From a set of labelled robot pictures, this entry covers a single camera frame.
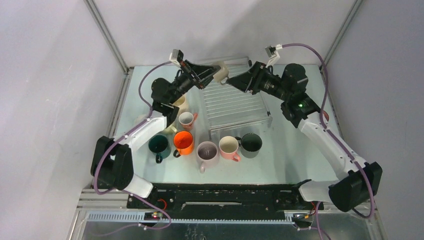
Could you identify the cream beige mug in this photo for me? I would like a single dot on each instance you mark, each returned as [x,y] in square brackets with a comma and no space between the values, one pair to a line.
[183,104]

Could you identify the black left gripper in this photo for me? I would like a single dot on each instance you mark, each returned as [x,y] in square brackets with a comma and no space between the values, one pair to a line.
[202,74]

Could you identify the clear acrylic dish rack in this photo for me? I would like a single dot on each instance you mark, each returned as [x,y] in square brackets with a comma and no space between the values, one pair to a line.
[228,110]

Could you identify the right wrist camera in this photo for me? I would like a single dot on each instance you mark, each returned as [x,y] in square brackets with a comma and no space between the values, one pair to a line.
[273,54]

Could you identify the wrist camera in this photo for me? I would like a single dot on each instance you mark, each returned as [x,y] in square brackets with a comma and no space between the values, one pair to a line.
[176,57]
[273,54]

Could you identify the light blue mug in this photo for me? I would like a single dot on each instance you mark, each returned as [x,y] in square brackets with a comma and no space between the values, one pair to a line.
[139,119]

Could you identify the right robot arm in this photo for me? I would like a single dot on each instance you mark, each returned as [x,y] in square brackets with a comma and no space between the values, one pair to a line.
[358,180]

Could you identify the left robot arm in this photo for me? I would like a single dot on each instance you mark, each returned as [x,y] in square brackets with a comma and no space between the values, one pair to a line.
[112,162]

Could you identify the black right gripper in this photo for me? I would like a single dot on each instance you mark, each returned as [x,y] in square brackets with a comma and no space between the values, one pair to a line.
[248,81]

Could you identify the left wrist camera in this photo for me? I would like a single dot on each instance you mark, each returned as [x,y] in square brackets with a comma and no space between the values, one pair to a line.
[176,57]

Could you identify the dark teal mug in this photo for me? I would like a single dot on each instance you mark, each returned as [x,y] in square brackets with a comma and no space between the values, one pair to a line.
[160,147]

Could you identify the pink patterned mug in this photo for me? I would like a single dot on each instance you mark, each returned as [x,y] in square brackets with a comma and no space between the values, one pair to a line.
[325,115]

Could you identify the small salmon pink mug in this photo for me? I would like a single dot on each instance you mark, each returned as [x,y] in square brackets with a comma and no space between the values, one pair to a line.
[187,120]

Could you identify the light green mug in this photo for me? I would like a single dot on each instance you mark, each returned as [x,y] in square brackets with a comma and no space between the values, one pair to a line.
[170,130]

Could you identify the small beige cup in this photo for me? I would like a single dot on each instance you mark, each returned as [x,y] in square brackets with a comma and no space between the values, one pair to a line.
[222,74]

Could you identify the dark grey mug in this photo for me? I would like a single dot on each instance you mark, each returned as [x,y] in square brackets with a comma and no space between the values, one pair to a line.
[250,145]

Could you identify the orange mug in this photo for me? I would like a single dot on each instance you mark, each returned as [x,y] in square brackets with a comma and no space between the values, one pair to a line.
[184,143]

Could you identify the mauve grey mug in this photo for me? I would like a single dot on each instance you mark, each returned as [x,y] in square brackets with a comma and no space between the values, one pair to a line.
[208,155]

